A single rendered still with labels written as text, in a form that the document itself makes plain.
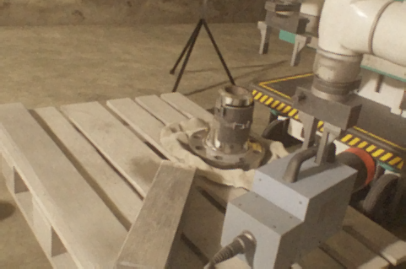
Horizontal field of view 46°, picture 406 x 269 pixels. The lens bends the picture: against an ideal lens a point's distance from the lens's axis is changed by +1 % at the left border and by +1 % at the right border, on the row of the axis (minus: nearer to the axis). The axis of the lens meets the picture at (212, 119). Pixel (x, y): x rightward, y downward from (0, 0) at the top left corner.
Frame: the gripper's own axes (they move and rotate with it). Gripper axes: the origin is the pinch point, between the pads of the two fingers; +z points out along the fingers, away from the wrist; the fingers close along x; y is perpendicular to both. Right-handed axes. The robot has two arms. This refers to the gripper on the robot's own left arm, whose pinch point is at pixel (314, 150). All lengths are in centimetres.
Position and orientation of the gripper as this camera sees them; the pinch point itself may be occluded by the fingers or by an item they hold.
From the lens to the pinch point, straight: 106.3
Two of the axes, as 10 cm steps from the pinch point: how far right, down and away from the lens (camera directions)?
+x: 7.1, 3.7, -6.0
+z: -1.4, 9.1, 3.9
